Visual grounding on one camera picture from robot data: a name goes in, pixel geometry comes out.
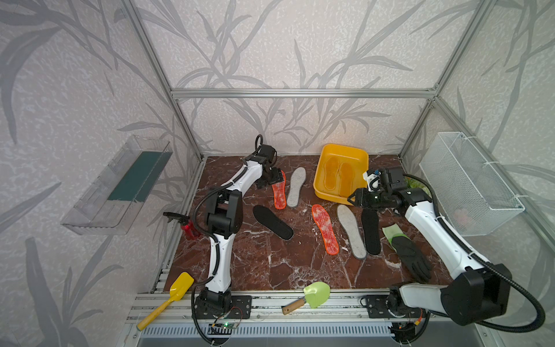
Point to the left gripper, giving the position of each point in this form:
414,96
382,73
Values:
277,178

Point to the yellow insole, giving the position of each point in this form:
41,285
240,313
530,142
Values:
331,168
346,173

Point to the green garden trowel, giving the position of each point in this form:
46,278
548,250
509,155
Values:
315,295

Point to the green circuit board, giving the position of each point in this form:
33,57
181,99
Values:
223,328

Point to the left black insole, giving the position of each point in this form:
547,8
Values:
268,219

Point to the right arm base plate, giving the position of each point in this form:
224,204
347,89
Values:
379,307

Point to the white wire basket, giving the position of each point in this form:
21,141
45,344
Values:
474,197

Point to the right black insole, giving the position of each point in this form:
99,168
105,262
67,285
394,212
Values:
371,225

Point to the black insole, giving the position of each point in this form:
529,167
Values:
371,225
268,219

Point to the potted artificial plant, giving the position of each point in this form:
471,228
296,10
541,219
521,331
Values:
413,183

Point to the clear plastic wall shelf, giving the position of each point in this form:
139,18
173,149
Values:
114,200

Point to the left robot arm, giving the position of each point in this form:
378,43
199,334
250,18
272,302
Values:
220,215

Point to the grey insole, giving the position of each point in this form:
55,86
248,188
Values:
297,181
349,223

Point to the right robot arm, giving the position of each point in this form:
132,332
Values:
479,291

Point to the red spray bottle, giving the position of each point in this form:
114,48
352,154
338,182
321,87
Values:
185,223

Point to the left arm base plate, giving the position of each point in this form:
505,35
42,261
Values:
234,307

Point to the red insole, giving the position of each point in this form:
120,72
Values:
279,195
323,221

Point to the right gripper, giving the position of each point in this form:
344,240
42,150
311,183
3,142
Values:
360,198

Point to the yellow plastic spatula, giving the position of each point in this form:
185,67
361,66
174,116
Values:
177,291

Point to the yellow plastic storage box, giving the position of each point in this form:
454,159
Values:
359,160

